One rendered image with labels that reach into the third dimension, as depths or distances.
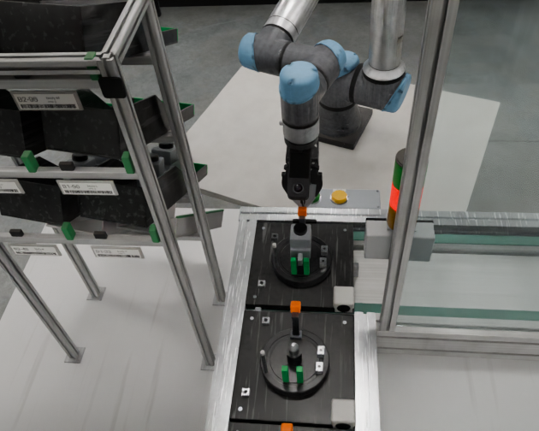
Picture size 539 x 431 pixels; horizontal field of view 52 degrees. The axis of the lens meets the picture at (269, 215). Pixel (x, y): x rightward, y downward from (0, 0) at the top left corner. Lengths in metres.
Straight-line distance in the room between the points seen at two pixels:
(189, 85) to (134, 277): 2.25
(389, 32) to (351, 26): 2.53
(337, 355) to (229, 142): 0.86
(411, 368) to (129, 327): 0.67
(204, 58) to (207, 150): 2.09
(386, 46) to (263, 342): 0.81
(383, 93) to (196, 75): 2.21
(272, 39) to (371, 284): 0.60
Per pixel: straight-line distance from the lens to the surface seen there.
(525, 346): 1.30
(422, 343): 1.26
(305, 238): 1.18
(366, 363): 1.18
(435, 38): 0.70
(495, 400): 1.30
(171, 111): 0.95
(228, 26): 4.10
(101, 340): 1.40
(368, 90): 1.59
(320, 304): 1.22
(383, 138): 1.76
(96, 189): 0.86
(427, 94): 0.76
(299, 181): 1.12
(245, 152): 1.72
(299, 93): 1.04
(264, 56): 1.17
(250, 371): 1.16
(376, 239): 1.00
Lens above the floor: 2.01
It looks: 49 degrees down
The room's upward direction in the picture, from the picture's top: 6 degrees counter-clockwise
